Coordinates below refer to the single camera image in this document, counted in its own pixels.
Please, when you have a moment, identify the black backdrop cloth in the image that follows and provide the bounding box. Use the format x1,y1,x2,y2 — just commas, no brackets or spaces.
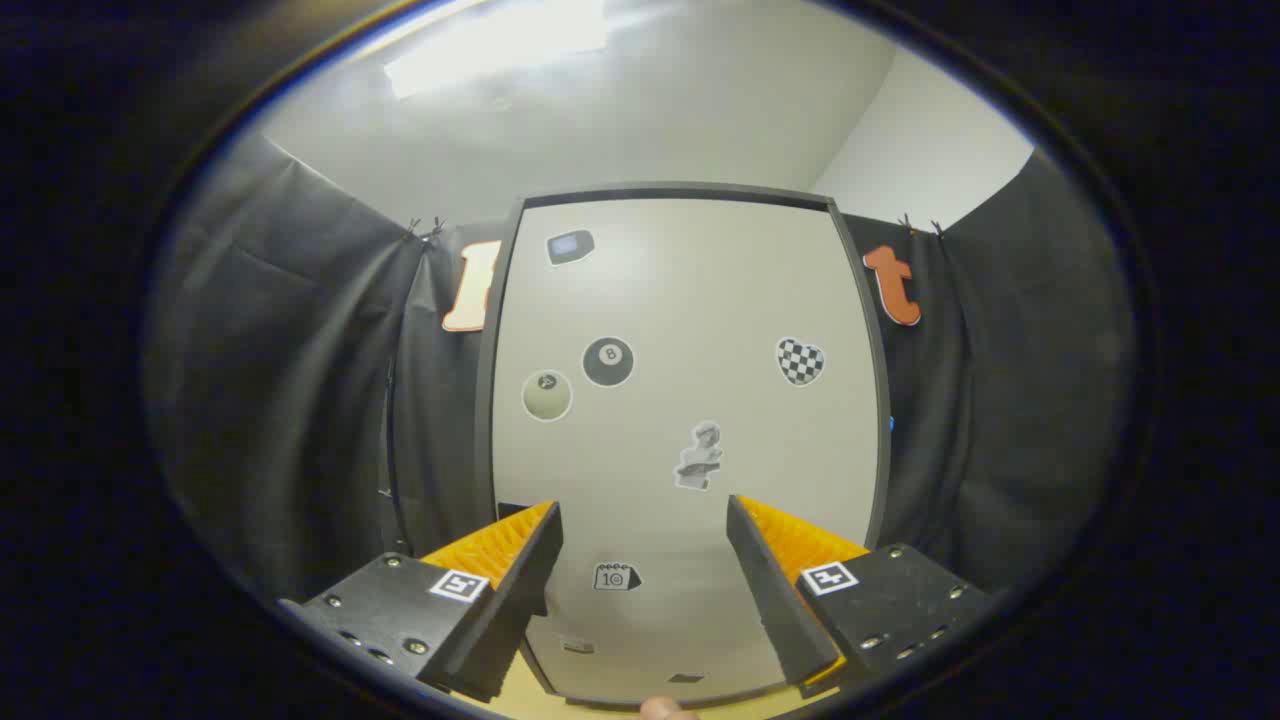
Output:
145,130,1136,611

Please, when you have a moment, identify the white cabinet door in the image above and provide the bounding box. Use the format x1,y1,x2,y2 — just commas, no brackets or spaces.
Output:
490,198,881,701

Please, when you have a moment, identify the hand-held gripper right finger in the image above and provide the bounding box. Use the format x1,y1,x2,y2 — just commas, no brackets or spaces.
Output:
726,494,991,699

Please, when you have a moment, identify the ceiling light panel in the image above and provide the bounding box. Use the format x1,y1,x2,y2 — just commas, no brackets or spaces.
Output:
385,0,611,101

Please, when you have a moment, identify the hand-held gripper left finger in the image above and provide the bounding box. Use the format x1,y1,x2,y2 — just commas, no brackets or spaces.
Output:
278,500,564,704

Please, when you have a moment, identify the dark grey cabinet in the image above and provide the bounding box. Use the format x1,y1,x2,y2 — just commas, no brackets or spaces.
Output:
473,182,896,709

